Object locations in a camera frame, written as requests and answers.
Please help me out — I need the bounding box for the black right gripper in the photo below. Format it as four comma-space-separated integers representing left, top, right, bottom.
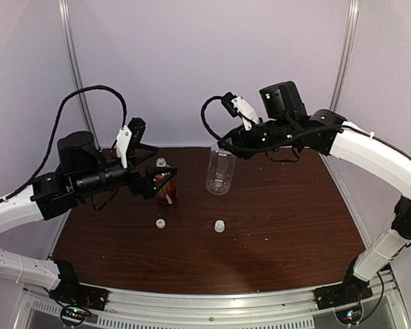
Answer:
217, 117, 296, 160

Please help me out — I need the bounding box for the small clear plastic bottle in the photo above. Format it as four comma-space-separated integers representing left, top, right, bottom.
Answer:
205, 144, 237, 195

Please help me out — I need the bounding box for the large gold label drink bottle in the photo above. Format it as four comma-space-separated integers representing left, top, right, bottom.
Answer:
155, 158, 177, 206

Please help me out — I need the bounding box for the white bottle cap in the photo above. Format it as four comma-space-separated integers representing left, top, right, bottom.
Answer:
155, 219, 166, 229

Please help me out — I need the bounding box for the white flip nozzle cap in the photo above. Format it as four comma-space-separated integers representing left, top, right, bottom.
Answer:
214, 219, 225, 233

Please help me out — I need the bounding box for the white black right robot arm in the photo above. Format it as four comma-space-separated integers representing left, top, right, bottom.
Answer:
219, 81, 411, 303

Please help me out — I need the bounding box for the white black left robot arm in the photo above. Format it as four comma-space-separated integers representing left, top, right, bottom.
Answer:
0, 131, 177, 304

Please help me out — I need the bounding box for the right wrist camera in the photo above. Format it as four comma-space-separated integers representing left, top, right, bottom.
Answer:
221, 92, 260, 131

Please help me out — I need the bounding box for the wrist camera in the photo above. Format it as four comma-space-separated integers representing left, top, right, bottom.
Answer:
127, 117, 146, 153
221, 92, 260, 131

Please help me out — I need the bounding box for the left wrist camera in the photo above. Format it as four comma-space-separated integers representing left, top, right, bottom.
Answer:
127, 117, 146, 153

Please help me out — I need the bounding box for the left aluminium frame post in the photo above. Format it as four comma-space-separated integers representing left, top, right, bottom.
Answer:
58, 0, 101, 149

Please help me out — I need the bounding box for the aluminium frame post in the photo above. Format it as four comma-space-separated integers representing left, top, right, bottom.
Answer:
58, 0, 101, 149
329, 0, 360, 112

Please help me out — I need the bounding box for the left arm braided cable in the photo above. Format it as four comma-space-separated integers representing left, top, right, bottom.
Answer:
0, 85, 129, 206

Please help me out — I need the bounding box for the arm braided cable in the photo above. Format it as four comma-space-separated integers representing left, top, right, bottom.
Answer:
200, 95, 411, 169
0, 85, 129, 206

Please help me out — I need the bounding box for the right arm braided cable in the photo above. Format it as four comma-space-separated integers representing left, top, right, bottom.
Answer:
200, 95, 411, 169

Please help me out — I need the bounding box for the right aluminium frame post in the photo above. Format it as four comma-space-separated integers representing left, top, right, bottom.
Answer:
329, 0, 360, 112

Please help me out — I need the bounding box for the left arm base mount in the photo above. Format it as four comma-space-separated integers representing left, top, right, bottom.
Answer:
45, 260, 109, 328

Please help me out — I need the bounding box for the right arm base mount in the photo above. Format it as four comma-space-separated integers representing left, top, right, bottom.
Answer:
314, 258, 385, 328

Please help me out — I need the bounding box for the front aluminium frame rail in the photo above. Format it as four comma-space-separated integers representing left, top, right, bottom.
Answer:
10, 270, 411, 328

